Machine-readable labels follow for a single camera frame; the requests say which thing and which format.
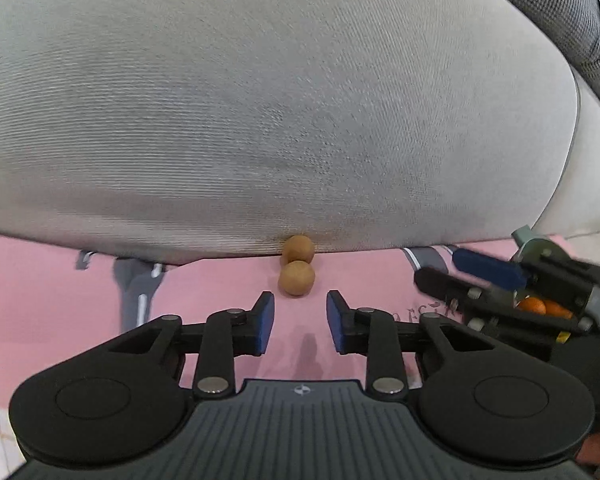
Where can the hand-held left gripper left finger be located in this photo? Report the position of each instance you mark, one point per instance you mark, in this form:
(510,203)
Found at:
(265,325)

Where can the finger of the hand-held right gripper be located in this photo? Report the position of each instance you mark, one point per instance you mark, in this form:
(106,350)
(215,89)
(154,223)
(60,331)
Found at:
(485,266)
(445,285)

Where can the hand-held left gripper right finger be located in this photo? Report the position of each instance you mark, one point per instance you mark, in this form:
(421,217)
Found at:
(336,322)

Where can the brown longan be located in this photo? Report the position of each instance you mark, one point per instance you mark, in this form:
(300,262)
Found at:
(298,248)
(296,279)

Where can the small orange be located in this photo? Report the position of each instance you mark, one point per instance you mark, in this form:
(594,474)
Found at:
(531,306)

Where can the white sofa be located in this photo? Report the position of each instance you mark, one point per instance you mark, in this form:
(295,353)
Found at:
(590,170)

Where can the pink printed mat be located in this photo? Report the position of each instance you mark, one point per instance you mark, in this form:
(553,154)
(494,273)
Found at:
(55,285)

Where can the grey sofa cushion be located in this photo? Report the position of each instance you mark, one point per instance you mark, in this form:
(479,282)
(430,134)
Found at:
(280,100)

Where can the checked grey cushion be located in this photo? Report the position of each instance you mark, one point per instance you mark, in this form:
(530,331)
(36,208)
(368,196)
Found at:
(560,15)

